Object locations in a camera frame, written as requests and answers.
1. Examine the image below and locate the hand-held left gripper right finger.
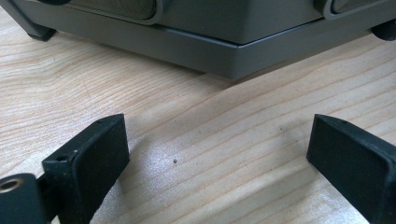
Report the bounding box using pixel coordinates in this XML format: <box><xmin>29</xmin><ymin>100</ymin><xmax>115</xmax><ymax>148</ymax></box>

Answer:
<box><xmin>305</xmin><ymin>113</ymin><xmax>396</xmax><ymax>224</ymax></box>

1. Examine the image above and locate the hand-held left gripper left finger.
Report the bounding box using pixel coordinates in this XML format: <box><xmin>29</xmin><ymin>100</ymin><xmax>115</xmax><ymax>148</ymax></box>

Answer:
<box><xmin>41</xmin><ymin>113</ymin><xmax>131</xmax><ymax>224</ymax></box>

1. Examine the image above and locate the dark grey corner shelf rack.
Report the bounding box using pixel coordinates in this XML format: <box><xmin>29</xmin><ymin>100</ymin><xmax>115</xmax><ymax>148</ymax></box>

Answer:
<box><xmin>0</xmin><ymin>0</ymin><xmax>396</xmax><ymax>79</ymax></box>

